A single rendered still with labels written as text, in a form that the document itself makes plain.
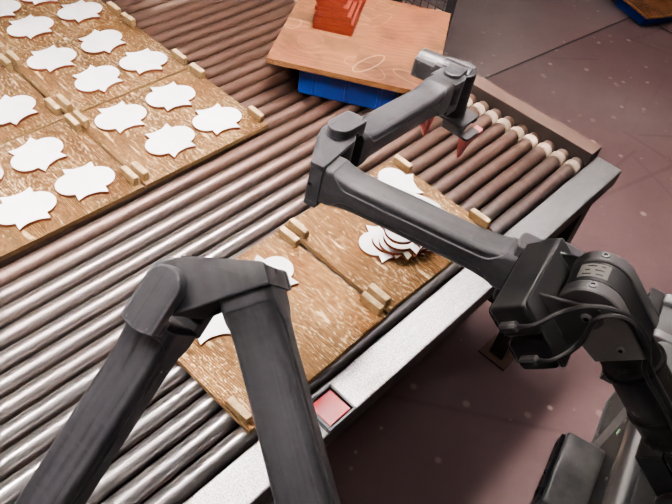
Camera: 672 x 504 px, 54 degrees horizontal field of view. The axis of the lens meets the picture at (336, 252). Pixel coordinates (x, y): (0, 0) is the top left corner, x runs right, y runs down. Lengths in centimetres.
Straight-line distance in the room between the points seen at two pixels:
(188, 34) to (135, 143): 60
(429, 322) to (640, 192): 233
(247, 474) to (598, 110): 332
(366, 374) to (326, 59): 101
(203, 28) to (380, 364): 138
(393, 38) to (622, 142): 209
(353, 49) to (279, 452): 162
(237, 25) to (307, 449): 193
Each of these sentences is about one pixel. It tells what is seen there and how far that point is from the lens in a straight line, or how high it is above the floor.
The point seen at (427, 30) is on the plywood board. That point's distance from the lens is 229.
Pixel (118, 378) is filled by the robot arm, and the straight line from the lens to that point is 71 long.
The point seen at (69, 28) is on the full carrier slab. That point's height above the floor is 94.
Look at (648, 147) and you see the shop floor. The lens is 407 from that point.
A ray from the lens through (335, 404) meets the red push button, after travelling 137.
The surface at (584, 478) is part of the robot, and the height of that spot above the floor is 149.
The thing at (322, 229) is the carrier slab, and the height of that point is 94.
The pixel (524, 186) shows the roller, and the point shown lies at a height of 92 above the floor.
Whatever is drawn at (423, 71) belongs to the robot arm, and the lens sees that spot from 143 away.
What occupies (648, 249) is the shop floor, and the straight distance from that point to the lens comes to 343.
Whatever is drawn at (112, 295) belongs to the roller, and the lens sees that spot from 155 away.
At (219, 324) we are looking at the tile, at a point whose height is 95.
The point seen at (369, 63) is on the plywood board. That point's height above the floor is 104.
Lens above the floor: 212
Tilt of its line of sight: 48 degrees down
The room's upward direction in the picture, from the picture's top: 10 degrees clockwise
